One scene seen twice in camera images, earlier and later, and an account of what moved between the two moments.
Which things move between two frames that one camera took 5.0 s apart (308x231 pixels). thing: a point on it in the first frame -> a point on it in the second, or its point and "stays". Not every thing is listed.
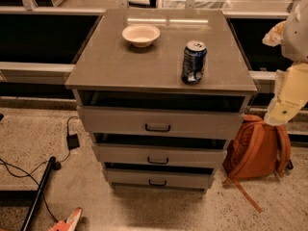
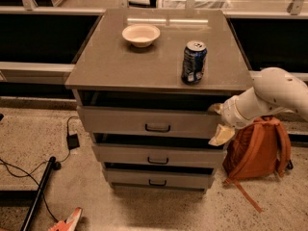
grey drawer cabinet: (160, 92) stays
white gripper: (295, 38) -> (231, 115)
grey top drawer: (165, 121) stays
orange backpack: (256, 150) stays
